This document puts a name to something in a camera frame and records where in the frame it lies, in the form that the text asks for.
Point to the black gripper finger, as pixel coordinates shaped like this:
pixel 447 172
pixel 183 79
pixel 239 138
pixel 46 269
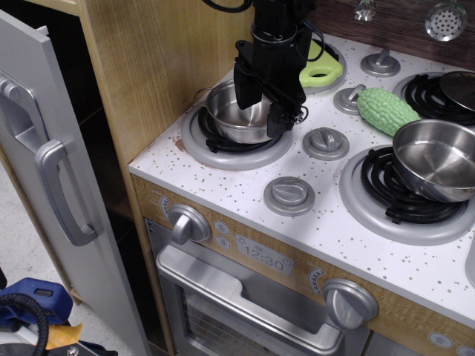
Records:
pixel 246 90
pixel 279 120

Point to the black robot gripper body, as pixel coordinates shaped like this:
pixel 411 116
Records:
pixel 273 60

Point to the small steel pot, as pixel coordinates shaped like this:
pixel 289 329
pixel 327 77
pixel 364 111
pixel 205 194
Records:
pixel 244 126

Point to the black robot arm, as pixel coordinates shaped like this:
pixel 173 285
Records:
pixel 276 16

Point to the grey stove knob centre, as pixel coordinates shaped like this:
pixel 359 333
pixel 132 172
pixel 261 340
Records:
pixel 326 144

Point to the grey stove knob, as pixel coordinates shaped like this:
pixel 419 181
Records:
pixel 346 100
pixel 326 144
pixel 289 196
pixel 380 64

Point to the grey stove knob middle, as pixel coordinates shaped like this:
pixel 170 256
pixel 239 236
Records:
pixel 346 100

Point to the grey stove knob front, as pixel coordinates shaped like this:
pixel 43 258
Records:
pixel 289 196

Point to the grey stove knob back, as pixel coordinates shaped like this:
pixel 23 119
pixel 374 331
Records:
pixel 380 64

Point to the steel frying pan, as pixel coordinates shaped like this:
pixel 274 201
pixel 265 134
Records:
pixel 435 159

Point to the light green toy cutting board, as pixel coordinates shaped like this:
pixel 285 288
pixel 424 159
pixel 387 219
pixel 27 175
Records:
pixel 323 68

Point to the black coil burner front left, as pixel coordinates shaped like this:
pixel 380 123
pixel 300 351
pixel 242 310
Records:
pixel 217 143

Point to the black coil burner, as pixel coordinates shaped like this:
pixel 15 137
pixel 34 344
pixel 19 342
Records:
pixel 217 143
pixel 379 179
pixel 424 94

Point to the green bumpy toy gourd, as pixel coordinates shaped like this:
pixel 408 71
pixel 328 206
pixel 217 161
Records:
pixel 384 110

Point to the black coil burner front right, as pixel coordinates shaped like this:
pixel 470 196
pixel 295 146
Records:
pixel 379 179

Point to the oven clock display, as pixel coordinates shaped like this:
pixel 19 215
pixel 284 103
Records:
pixel 264 255

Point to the silver oven dial left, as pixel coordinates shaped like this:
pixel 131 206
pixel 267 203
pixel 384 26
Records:
pixel 188 224

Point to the silver oven dial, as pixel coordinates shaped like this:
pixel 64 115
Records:
pixel 188 224
pixel 349 305

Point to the black coil burner back right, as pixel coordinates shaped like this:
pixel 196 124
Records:
pixel 424 94

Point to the hanging steel strainer ladle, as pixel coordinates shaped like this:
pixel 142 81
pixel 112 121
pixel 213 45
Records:
pixel 446 21

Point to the dark round pot lid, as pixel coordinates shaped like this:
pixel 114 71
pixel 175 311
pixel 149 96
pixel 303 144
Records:
pixel 459 87

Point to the silver oven dial right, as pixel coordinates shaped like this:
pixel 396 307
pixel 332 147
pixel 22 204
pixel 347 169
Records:
pixel 349 305

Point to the grey oven door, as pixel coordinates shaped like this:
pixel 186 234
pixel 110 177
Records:
pixel 196 333

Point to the grey fridge door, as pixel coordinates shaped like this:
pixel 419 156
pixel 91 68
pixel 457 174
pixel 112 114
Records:
pixel 95 271

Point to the blue clamp tool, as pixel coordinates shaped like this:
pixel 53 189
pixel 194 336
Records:
pixel 53 299

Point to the grey oven door handle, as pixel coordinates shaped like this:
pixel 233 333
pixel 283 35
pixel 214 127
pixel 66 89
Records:
pixel 215 291

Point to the grey fridge door handle lower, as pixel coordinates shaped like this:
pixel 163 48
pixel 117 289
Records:
pixel 46 162

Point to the grey fridge door handle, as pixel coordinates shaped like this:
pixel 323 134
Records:
pixel 46 162
pixel 21 115

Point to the grey fridge door handle upper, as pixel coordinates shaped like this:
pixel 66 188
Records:
pixel 21 115

